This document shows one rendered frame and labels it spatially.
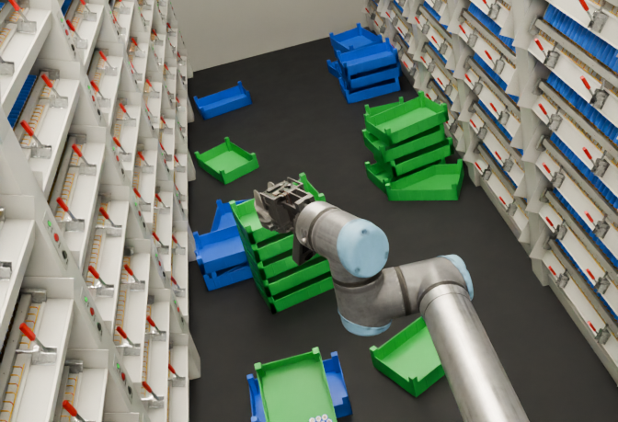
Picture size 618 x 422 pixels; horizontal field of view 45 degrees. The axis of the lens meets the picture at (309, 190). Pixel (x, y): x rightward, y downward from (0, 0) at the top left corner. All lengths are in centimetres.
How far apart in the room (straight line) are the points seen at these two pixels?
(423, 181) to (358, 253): 211
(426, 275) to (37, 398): 69
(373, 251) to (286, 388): 117
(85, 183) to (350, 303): 89
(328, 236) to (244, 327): 155
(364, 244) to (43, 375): 60
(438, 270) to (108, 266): 95
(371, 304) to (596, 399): 118
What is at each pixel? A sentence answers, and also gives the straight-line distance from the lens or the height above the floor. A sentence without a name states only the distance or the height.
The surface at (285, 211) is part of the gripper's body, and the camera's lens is 143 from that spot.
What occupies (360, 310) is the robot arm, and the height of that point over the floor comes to 91.
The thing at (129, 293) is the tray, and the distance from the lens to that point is 220.
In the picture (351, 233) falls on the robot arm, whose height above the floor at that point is 106.
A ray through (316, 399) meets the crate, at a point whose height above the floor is 8.
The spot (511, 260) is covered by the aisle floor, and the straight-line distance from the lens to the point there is 286.
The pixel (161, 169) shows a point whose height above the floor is 45.
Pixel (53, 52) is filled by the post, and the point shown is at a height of 121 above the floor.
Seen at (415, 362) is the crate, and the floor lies 0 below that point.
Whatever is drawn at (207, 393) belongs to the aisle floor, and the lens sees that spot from 262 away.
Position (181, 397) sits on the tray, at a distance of 242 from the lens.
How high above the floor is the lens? 178
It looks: 31 degrees down
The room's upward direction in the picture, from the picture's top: 14 degrees counter-clockwise
